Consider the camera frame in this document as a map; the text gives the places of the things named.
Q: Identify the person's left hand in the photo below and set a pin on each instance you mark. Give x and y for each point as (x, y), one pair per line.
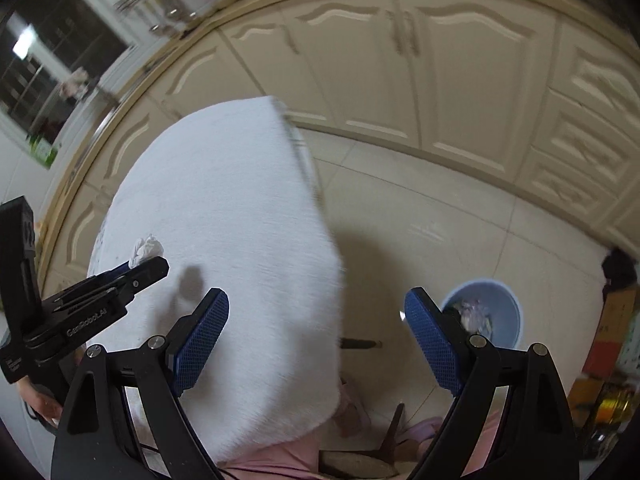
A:
(42, 402)

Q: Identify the white tissue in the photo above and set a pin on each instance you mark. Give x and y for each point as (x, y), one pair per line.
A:
(147, 249)

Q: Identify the black cloth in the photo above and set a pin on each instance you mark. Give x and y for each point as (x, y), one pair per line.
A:
(620, 265)

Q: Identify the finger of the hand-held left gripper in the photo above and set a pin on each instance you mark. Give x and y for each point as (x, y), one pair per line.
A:
(147, 270)
(117, 269)

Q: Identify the brown red cardboard box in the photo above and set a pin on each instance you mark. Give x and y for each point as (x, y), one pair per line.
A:
(612, 330)

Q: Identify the pink white rag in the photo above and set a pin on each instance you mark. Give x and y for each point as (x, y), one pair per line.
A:
(75, 85)

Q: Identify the blue plastic bin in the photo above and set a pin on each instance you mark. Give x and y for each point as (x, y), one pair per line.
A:
(510, 320)

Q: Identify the black table leg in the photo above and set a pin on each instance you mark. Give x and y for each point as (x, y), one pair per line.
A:
(360, 344)

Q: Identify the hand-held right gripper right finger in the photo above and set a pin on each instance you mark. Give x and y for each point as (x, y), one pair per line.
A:
(432, 340)

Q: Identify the beige kitchen countertop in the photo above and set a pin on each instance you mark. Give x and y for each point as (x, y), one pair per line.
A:
(67, 182)

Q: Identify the cream base cabinets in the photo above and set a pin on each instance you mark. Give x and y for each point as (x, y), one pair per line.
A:
(450, 85)

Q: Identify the white towel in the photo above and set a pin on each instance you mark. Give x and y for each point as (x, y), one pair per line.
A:
(225, 240)

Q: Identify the person's pink socked foot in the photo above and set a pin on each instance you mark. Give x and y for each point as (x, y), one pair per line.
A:
(350, 400)

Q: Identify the pink clear plastic bag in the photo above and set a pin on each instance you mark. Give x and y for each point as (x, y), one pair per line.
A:
(475, 312)

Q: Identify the green bottle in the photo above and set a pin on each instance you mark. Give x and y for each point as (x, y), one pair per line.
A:
(44, 152)

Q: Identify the kitchen window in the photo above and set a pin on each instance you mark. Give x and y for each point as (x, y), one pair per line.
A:
(50, 60)

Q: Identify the yellow cooking oil bottle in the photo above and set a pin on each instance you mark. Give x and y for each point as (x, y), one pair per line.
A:
(607, 400)

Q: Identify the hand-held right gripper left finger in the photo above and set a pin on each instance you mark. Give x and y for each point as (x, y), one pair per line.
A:
(200, 340)

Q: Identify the wooden chair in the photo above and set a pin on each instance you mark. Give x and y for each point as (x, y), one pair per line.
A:
(390, 435)

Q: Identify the cream cabinet drawer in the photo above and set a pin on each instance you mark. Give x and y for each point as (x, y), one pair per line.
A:
(565, 180)
(585, 135)
(605, 80)

